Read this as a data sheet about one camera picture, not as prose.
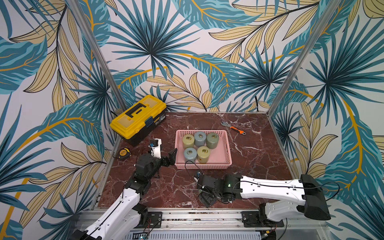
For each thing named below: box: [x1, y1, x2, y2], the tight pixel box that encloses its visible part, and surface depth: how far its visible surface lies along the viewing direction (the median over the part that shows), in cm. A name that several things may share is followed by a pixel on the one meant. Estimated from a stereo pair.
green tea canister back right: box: [206, 132, 219, 150], surface depth 97 cm
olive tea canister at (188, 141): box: [182, 134, 195, 150], surface depth 96 cm
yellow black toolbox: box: [110, 95, 167, 147], surface depth 96 cm
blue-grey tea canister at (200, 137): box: [194, 131, 207, 147], surface depth 97 cm
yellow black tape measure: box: [118, 148, 132, 160], surface depth 94 cm
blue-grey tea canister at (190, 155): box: [183, 147, 198, 164], surface depth 90 cm
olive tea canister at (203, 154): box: [197, 145, 211, 164], surface depth 90 cm
